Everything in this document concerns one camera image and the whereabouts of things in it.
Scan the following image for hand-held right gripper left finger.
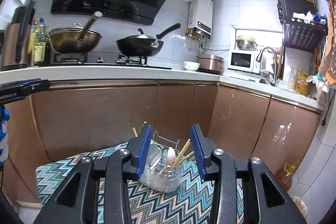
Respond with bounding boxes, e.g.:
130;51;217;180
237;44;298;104
33;123;153;224

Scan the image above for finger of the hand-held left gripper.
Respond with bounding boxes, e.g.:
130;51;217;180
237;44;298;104
0;78;50;105

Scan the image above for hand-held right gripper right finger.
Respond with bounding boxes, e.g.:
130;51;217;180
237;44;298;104
189;123;307;224

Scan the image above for group of bamboo chopsticks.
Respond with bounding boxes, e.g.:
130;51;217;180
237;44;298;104
131;127;195;174

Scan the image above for white soup spoon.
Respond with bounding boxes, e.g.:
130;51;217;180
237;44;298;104
166;147;176;165

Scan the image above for wire utensil holder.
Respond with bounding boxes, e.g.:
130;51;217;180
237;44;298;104
138;130;196;193

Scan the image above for person's left hand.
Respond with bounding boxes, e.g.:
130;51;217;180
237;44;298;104
0;105;11;164

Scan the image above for yellow label oil bottle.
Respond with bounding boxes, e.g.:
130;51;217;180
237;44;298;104
32;38;46;64

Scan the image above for bronze thermal kettle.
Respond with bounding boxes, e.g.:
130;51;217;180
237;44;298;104
3;1;36;69

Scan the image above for bronze base cabinets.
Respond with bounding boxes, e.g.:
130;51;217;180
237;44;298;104
0;80;322;203

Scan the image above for zigzag patterned cloth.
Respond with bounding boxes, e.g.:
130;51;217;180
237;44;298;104
35;143;244;224

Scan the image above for yellow cap bottle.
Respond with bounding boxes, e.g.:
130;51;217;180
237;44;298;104
31;19;40;41

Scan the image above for clear bottle blue cap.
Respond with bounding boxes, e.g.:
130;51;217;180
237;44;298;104
38;18;48;42

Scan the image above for golden wok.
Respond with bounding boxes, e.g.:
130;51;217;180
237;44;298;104
49;11;103;54

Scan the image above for white stone countertop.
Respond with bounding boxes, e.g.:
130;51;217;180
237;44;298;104
0;64;324;110

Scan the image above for black gas stove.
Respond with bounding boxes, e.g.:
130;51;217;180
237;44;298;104
51;52;172;69

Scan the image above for white bowl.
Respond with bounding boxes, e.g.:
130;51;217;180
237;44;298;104
183;61;200;71

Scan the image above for bronze rice cooker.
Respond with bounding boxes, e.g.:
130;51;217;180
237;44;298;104
196;53;224;74

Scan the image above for large cooking oil bottle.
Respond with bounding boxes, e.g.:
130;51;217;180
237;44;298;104
274;164;296;191

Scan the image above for white microwave oven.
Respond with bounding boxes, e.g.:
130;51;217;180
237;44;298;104
227;50;260;73

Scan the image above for black wok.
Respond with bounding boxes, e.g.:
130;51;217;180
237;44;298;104
116;22;181;58

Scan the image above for steel kitchen faucet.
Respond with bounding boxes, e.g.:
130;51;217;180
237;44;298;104
256;47;277;86

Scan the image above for yellow detergent bottle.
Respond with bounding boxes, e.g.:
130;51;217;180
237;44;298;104
295;69;310;95

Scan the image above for white water heater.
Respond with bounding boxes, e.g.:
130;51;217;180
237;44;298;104
188;0;213;39

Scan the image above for hanging plastic bags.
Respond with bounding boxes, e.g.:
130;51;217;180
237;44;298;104
306;73;334;105

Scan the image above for patterned hanging apron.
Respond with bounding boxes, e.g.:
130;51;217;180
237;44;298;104
319;0;336;77

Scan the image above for white packets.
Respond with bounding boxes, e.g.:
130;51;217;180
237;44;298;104
292;10;327;25

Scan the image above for black power cord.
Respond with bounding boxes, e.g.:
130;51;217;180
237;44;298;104
321;105;330;126

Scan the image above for black wall rack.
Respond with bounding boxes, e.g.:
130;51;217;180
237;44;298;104
274;0;328;52

